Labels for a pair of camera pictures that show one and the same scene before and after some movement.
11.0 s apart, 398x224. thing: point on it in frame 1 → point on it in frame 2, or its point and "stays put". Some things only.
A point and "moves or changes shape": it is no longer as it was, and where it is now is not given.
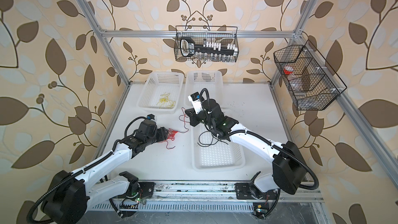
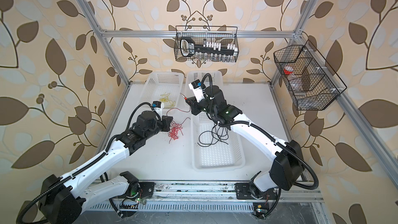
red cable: [171, 134] moves or changes shape
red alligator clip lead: [182, 121] → [185, 98]
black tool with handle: [188, 48] stays put
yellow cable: [165, 101] stays put
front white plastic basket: [211, 153] stays put
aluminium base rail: [210, 196] stays put
